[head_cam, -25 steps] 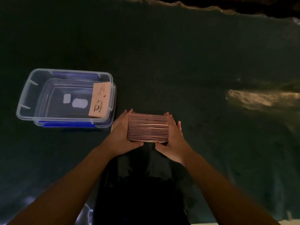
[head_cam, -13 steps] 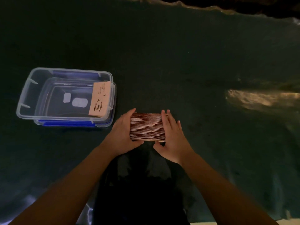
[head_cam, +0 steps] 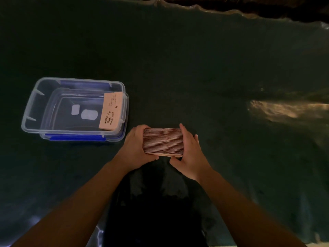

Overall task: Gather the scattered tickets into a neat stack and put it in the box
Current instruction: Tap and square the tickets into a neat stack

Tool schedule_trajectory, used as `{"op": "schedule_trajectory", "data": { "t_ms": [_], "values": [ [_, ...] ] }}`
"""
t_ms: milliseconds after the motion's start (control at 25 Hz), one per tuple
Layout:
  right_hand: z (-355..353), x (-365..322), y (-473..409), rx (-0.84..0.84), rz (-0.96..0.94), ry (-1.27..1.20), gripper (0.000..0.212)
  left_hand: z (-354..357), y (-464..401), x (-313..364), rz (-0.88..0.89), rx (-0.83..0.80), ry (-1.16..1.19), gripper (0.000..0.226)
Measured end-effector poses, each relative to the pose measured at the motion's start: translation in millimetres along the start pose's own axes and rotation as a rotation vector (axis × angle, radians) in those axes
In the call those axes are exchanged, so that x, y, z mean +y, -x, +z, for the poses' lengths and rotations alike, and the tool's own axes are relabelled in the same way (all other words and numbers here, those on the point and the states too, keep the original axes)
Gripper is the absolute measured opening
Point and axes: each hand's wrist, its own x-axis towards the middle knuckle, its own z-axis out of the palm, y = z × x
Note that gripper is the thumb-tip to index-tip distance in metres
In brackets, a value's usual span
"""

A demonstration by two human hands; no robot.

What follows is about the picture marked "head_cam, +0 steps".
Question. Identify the person's left forearm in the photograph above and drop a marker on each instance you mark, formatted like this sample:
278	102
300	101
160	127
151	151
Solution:
72	208

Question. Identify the green glossy table cover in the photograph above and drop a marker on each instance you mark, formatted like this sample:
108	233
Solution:
205	69

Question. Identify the stack of brown paper sleeves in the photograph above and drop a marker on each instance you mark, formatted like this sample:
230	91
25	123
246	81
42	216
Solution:
163	140

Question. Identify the brown printed paper sleeve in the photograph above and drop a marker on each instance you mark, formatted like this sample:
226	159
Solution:
110	112

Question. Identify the person's dark clothing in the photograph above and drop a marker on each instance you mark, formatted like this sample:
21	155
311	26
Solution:
156	210

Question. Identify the person's left hand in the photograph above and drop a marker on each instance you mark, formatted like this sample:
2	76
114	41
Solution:
132	149

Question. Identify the person's right hand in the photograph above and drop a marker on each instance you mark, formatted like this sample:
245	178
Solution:
192	156

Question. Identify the clear plastic storage container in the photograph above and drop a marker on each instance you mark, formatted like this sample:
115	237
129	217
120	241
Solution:
66	108

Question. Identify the small white sticker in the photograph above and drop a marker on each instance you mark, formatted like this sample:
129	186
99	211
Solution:
76	110

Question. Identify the person's right forearm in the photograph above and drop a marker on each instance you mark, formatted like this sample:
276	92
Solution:
244	213

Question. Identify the person's left thumb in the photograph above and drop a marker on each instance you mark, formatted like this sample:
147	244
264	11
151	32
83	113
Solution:
151	157

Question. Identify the large white sticker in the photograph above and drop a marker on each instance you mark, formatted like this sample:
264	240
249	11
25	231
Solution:
89	114

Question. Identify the person's right thumb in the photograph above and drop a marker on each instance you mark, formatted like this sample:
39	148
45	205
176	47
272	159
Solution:
175	161

